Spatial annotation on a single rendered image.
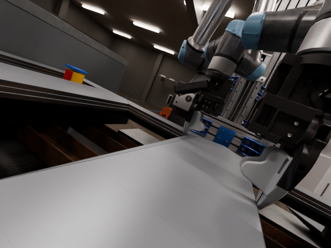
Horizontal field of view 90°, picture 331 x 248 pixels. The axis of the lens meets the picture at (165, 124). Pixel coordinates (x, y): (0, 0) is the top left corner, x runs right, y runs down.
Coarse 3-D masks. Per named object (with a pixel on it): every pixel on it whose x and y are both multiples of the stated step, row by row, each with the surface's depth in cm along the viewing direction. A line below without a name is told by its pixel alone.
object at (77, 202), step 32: (0, 192) 10; (32, 192) 11; (64, 192) 12; (96, 192) 13; (128, 192) 15; (0, 224) 8; (32, 224) 9; (64, 224) 10; (96, 224) 10; (128, 224) 11; (160, 224) 13
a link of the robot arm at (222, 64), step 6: (216, 60) 47; (222, 60) 46; (228, 60) 46; (210, 66) 49; (216, 66) 47; (222, 66) 47; (228, 66) 47; (234, 66) 48; (222, 72) 47; (228, 72) 47
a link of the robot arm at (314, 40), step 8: (320, 24) 20; (328, 24) 19; (312, 32) 21; (320, 32) 20; (328, 32) 19; (304, 40) 22; (312, 40) 21; (320, 40) 20; (328, 40) 19; (304, 48) 21; (312, 48) 20; (320, 48) 20; (328, 48) 19
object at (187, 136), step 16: (16, 64) 57; (32, 64) 61; (0, 80) 29; (0, 96) 29; (16, 96) 31; (32, 96) 34; (48, 96) 37; (64, 96) 40; (80, 96) 45; (128, 112) 64; (144, 112) 63; (160, 128) 59; (176, 128) 59; (160, 144) 33; (80, 160) 16; (288, 192) 46; (320, 208) 43
